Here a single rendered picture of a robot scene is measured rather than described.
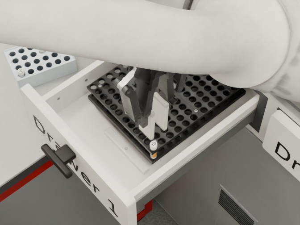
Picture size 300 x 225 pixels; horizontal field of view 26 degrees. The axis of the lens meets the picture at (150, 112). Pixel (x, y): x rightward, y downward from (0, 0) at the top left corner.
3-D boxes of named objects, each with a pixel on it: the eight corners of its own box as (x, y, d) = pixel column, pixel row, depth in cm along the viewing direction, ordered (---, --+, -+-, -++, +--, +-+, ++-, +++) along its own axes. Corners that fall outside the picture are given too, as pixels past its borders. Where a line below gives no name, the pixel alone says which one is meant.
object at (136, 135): (152, 155, 107) (152, 153, 106) (86, 88, 114) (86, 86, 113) (160, 148, 107) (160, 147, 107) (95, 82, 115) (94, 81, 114)
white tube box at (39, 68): (19, 92, 130) (16, 81, 127) (6, 61, 134) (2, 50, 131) (77, 71, 133) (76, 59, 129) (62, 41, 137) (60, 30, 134)
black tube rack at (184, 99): (152, 171, 112) (152, 153, 106) (89, 106, 119) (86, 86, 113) (243, 102, 119) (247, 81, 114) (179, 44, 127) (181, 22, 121)
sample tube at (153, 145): (148, 156, 110) (148, 143, 106) (154, 152, 110) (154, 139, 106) (152, 162, 109) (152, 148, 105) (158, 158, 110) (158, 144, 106)
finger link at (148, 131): (155, 113, 95) (152, 116, 95) (154, 138, 101) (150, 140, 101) (142, 100, 96) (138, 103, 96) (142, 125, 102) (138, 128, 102)
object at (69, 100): (131, 217, 107) (130, 201, 102) (40, 117, 118) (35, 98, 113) (296, 88, 121) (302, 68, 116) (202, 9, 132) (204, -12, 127)
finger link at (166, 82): (148, 47, 88) (156, 41, 88) (154, 89, 98) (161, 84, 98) (168, 64, 86) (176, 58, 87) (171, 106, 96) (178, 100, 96)
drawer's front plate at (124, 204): (129, 234, 107) (127, 206, 98) (28, 121, 119) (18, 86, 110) (137, 227, 108) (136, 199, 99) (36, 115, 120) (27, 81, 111)
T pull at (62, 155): (67, 180, 104) (66, 177, 103) (40, 149, 107) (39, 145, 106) (85, 167, 105) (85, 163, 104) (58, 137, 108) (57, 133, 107)
